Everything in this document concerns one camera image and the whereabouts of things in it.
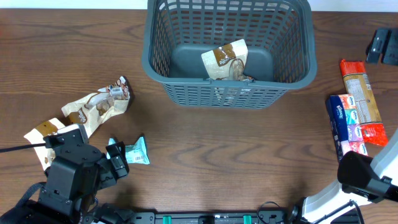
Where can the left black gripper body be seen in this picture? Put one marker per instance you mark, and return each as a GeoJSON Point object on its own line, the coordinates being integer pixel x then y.
{"type": "Point", "coordinates": [106, 172]}

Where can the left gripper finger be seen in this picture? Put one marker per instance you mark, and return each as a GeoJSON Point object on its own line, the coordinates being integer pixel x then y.
{"type": "Point", "coordinates": [120, 162]}
{"type": "Point", "coordinates": [112, 150]}

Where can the blue Kleenex tissue pack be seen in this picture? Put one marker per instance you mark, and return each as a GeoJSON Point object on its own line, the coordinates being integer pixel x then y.
{"type": "Point", "coordinates": [344, 120]}

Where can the grey plastic basket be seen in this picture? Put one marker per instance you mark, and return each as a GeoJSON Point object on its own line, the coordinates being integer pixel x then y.
{"type": "Point", "coordinates": [278, 34]}

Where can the beige snack bag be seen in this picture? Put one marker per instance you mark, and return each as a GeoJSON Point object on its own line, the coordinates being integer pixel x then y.
{"type": "Point", "coordinates": [36, 136]}
{"type": "Point", "coordinates": [227, 62]}
{"type": "Point", "coordinates": [96, 108]}

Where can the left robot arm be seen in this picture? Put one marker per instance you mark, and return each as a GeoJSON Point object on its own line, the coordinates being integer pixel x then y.
{"type": "Point", "coordinates": [69, 194]}

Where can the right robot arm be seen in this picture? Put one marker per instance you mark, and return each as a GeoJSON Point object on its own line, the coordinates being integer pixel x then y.
{"type": "Point", "coordinates": [367, 171]}

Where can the teal snack packet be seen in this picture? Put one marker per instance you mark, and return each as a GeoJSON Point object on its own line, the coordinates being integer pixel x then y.
{"type": "Point", "coordinates": [137, 153]}

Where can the red spaghetti packet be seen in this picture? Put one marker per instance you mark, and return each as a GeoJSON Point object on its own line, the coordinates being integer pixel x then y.
{"type": "Point", "coordinates": [357, 84]}

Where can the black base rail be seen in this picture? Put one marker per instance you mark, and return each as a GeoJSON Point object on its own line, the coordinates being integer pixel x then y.
{"type": "Point", "coordinates": [217, 217]}

